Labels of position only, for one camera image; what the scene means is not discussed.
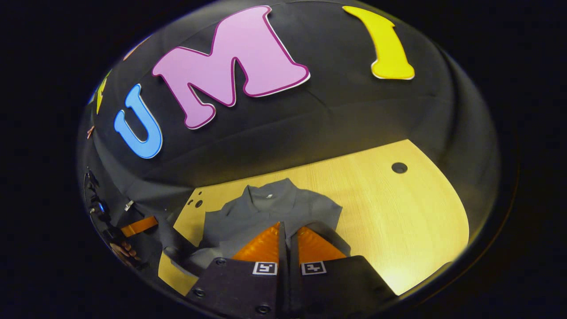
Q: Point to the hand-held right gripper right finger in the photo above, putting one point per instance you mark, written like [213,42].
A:
[293,288]

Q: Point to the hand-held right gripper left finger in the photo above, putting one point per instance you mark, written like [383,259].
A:
[281,292]

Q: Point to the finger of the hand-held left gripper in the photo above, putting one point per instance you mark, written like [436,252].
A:
[139,226]

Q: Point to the grey polo shirt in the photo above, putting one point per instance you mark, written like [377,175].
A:
[266,208]

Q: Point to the silver cloth clip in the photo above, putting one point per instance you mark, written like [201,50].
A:
[129,205]

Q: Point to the copper cloth clip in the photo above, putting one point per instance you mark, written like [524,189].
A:
[90,131]

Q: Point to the black backdrop cloth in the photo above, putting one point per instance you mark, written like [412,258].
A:
[310,115]

